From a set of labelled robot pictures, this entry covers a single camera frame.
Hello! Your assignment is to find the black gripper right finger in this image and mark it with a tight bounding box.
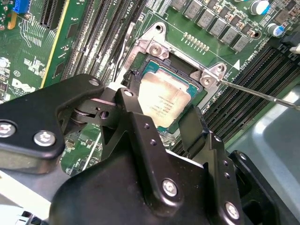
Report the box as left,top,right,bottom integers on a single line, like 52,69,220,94
179,105,282,225

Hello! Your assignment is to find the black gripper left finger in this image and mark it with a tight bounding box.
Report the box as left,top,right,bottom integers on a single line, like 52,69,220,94
0,70,186,211

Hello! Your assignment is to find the silver CPU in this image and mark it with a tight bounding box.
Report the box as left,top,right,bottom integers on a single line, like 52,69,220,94
137,60,205,132

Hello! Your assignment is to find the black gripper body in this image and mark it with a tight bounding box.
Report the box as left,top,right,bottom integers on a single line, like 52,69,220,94
49,150,220,225

